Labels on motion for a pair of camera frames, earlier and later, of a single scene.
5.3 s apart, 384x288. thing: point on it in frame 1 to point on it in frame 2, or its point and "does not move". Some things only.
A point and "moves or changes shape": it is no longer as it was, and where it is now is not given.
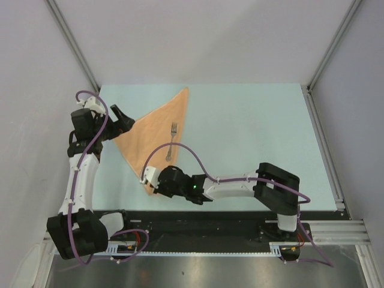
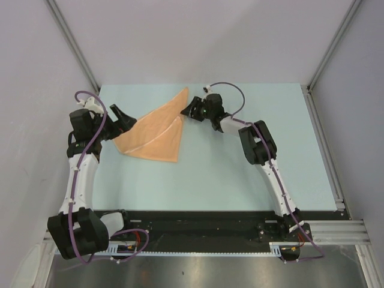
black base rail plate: x=215 y=230 does not move
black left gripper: x=124 y=123 does not move
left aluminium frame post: x=73 y=44 does not move
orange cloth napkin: x=163 y=125 moves or changes shape
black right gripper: x=160 y=189 to x=197 y=103
